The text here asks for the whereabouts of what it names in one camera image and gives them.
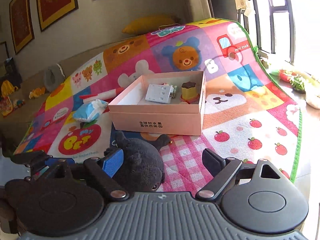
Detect red and white foam rocket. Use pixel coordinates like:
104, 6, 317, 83
79, 87, 125, 100

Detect grey neck pillow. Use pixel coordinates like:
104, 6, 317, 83
44, 64, 66, 92

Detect black plush toy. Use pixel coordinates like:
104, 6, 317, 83
104, 131, 175, 193

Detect yellow pudding toy pink base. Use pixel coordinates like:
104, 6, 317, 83
179, 81, 200, 105

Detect green potted plant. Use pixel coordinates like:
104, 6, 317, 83
289, 75, 313, 93

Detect pink cardboard box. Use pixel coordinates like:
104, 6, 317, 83
108, 70, 206, 136

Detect white plant pot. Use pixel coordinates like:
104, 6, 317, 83
305, 82, 320, 109

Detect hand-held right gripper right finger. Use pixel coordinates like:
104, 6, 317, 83
196, 149, 283, 202

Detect colourful cartoon play mat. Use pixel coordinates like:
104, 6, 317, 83
14, 17, 303, 183

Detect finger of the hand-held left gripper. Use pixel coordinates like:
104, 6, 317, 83
10, 151, 60, 167
24, 165, 52, 181

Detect blue wet wipes packet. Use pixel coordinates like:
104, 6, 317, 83
72, 99, 109, 123

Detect yellow pillow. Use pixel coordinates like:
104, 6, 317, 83
122, 15, 179, 36

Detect black window frame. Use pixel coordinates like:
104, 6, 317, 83
235, 0, 320, 65

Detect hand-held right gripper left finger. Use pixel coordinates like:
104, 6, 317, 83
49, 148, 128, 202

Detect white usb hub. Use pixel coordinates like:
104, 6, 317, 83
145, 84, 177, 103

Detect yellow duck toys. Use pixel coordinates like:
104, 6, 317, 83
29, 86, 47, 99

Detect red bowl of greens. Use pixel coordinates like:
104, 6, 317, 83
279, 69, 298, 82

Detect hanging beige cloth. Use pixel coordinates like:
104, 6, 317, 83
234, 0, 255, 18

